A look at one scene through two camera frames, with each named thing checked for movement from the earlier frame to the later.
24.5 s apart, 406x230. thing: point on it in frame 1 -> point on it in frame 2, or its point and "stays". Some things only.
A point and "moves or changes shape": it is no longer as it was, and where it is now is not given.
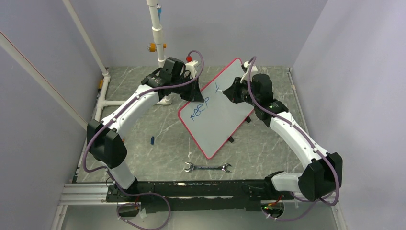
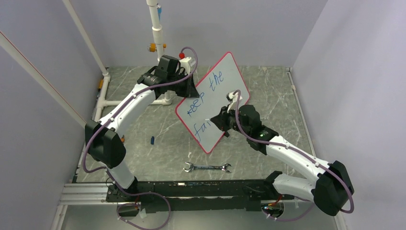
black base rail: x=185 y=196 stays
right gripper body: x=242 y=92 -> x=230 y=120
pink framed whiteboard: x=211 y=122 moves or changes shape
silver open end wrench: x=191 y=167 stays
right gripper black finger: x=230 y=92 -> x=218 y=120
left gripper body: x=184 y=91 stays
